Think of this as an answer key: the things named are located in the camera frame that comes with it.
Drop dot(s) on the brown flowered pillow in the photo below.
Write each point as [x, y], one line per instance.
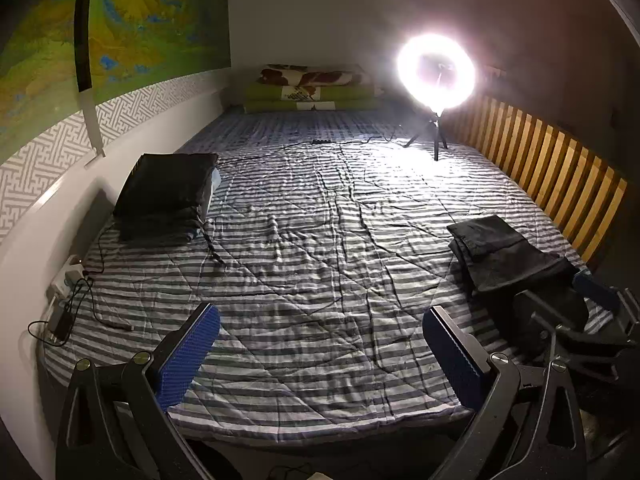
[325, 76]

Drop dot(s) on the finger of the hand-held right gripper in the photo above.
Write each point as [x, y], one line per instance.
[545, 307]
[597, 292]

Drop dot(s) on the black cloth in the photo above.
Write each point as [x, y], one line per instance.
[505, 255]

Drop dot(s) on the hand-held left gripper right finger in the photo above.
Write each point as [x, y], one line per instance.
[455, 360]

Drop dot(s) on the black tripod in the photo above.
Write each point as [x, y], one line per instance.
[436, 132]

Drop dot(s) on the light blue folded cloth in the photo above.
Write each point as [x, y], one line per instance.
[216, 182]

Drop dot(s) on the stack of black clothes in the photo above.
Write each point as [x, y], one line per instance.
[160, 195]

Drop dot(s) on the grey striped quilt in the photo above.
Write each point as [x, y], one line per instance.
[320, 260]

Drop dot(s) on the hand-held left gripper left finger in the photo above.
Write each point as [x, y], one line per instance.
[187, 355]

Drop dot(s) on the wall map poster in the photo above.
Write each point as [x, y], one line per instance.
[150, 25]

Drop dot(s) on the black and white hanging strip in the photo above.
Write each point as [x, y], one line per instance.
[84, 35]

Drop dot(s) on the white power strip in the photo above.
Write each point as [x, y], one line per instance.
[69, 275]

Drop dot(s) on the wooden slat bed rail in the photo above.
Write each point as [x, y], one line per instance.
[540, 165]

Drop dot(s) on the black power adapter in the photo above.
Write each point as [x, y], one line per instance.
[60, 324]

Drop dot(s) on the blue striped bed sheet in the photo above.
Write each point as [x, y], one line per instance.
[280, 122]

